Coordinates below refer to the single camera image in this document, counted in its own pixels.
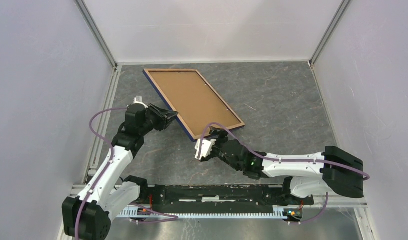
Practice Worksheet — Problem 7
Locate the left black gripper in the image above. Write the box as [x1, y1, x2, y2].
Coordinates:
[139, 103, 179, 135]

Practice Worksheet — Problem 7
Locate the wooden picture frame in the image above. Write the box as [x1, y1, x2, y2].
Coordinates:
[142, 68, 247, 143]

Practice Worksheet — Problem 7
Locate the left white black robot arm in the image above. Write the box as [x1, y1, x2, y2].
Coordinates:
[62, 103, 178, 240]

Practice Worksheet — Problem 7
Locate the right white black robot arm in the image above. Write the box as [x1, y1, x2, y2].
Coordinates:
[195, 128, 369, 204]

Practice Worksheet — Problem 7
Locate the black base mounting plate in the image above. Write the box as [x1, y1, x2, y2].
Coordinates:
[136, 184, 315, 214]

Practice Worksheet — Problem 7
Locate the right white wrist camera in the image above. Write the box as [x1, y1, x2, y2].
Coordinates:
[194, 139, 216, 162]

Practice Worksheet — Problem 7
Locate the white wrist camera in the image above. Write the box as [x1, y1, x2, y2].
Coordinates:
[133, 96, 148, 108]
[194, 139, 216, 162]

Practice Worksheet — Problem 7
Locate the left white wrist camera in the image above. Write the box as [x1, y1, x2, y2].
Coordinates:
[133, 96, 148, 108]

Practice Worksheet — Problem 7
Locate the white slotted cable duct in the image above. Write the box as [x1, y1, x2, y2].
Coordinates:
[117, 206, 288, 220]

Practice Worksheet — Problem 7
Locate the aluminium rail front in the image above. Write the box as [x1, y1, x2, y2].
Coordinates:
[305, 191, 368, 209]

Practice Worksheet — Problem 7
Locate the left corner aluminium post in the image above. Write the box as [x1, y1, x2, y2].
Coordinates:
[74, 0, 118, 69]

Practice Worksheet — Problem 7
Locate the corner aluminium post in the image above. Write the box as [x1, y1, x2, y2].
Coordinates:
[74, 0, 118, 69]
[308, 0, 352, 68]

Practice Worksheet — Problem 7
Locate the right corner aluminium post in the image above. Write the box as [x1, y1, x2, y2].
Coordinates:
[308, 0, 352, 68]

